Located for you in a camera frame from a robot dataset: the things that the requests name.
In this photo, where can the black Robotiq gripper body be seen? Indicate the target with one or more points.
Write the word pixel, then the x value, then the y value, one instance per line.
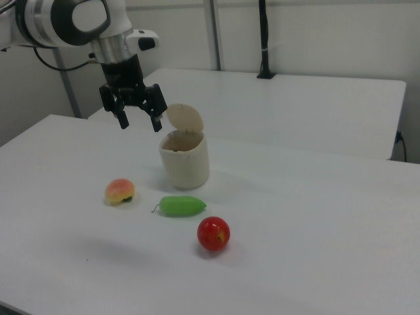
pixel 123 77

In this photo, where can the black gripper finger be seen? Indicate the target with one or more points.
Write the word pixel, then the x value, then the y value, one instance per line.
pixel 157 108
pixel 120 113

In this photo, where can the beige garbage bin lid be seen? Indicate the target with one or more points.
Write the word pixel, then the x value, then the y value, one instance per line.
pixel 185 118

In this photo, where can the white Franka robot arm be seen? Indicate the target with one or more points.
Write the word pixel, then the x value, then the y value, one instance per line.
pixel 42 19

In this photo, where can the cream plastic garbage bin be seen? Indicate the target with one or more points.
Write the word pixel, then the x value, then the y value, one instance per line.
pixel 187 167

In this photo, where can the toy peach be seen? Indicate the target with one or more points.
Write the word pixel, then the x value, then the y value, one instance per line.
pixel 118 190

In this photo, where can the green toy pepper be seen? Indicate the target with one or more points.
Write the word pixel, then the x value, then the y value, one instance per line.
pixel 180 206

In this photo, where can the red toy apple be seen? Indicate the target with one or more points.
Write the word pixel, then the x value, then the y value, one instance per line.
pixel 211 231

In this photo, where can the black camera pole with base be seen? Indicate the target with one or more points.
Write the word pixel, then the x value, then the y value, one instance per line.
pixel 264 33

